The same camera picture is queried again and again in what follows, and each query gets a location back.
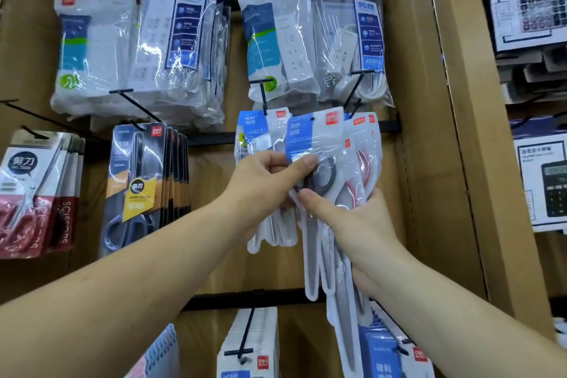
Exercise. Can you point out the black peg hook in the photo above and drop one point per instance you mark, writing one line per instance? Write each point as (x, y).
(245, 342)
(40, 118)
(263, 92)
(396, 342)
(359, 87)
(137, 105)

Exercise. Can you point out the person's right thumb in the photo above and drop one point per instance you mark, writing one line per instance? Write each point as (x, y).
(321, 210)

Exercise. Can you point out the person's left thumb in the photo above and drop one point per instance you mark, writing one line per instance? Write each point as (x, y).
(296, 171)

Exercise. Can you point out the white power strip green-label packet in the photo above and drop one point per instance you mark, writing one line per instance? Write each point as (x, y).
(279, 36)
(95, 50)

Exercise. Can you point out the person's left forearm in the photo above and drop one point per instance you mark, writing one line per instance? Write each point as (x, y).
(110, 293)

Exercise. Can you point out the white calculator box dark top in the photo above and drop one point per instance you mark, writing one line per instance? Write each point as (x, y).
(542, 178)

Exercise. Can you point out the stack of blue-label power strip packets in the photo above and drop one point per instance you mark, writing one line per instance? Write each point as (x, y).
(186, 45)

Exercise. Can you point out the spiral notebook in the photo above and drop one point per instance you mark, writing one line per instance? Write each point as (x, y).
(157, 355)

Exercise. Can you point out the person's right hand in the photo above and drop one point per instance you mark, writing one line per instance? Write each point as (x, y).
(367, 240)

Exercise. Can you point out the bunch of hanging scissors packets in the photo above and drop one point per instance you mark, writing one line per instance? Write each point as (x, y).
(257, 132)

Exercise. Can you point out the black metal hanging rail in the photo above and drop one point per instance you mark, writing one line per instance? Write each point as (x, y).
(248, 299)

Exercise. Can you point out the stack of grey boxes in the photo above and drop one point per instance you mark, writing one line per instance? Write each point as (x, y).
(531, 74)

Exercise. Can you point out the person's left hand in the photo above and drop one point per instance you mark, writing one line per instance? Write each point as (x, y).
(254, 196)

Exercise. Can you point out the stack of blue scissors packets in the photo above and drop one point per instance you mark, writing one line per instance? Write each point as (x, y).
(390, 360)

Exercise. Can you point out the stack of white home packets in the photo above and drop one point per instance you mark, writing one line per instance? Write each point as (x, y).
(261, 342)

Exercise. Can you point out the wooden shelf divider panel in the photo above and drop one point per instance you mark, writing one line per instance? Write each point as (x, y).
(478, 125)

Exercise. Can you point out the person's right forearm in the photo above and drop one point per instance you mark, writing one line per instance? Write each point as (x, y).
(452, 324)

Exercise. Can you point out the row of black scissors cards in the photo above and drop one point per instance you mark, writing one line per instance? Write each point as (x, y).
(137, 178)

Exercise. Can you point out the row of red scissors cards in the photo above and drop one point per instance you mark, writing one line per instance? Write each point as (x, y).
(31, 205)

